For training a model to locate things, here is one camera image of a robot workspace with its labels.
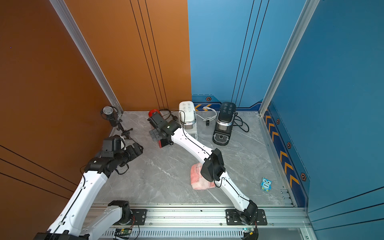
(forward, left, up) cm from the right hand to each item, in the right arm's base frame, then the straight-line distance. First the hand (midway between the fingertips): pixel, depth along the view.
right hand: (162, 130), depth 88 cm
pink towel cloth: (-25, -22, -14) cm, 36 cm away
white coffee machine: (+8, -15, +5) cm, 18 cm away
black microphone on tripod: (+7, +30, +8) cm, 32 cm away
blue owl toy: (-26, -60, -16) cm, 67 cm away
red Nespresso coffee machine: (+14, +9, +2) cm, 17 cm away
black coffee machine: (+4, -38, +5) cm, 38 cm away
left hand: (-13, +11, 0) cm, 17 cm away
